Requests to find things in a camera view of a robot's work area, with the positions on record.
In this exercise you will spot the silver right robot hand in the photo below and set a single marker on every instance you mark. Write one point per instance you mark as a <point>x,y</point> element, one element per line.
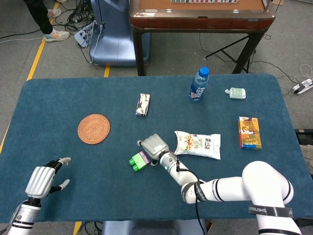
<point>155,145</point>

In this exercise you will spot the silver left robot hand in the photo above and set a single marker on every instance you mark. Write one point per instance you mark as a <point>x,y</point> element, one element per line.
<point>39,180</point>

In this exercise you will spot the purple toy block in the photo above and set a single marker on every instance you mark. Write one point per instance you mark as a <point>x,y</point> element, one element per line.
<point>144,157</point>

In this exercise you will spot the green toy block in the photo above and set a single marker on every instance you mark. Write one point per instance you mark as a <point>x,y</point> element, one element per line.
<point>137,164</point>

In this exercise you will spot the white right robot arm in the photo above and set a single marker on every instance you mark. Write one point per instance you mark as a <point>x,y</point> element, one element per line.
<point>256,181</point>

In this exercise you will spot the silver foil snack packet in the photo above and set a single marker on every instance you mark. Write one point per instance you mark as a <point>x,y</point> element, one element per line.
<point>143,104</point>

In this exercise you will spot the white snack bag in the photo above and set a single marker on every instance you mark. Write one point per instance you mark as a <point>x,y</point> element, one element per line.
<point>200,145</point>

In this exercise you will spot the blue felt table cloth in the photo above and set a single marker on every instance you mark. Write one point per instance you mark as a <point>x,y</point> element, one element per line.
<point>122,191</point>

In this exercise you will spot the round woven rattan coaster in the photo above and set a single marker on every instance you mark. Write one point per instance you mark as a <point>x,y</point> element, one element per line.
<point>94,129</point>

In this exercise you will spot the blue capped drink bottle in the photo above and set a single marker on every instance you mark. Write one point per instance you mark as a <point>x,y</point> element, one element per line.
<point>198,85</point>

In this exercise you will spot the blue grey robot torso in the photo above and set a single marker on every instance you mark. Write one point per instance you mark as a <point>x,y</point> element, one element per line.
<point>146,227</point>

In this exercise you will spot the orange printed box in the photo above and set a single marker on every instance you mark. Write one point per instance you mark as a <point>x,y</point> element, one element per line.
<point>249,133</point>

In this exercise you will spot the small white wipes packet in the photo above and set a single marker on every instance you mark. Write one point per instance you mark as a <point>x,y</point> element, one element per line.
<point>236,93</point>

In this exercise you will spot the brown mahjong table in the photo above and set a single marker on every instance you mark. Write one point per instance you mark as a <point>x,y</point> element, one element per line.
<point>195,20</point>

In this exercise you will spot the black floor case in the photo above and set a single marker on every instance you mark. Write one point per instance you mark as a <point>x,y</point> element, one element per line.
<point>304,137</point>

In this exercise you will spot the row of mahjong tiles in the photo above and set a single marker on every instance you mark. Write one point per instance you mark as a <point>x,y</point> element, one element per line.
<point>203,1</point>

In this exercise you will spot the white power strip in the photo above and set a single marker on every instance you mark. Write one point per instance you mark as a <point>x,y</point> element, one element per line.
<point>300,86</point>

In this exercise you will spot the person in black trousers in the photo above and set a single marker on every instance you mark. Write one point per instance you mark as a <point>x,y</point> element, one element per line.
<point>40,17</point>

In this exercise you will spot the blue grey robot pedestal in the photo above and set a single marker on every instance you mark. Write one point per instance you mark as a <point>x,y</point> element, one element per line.
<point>115,41</point>

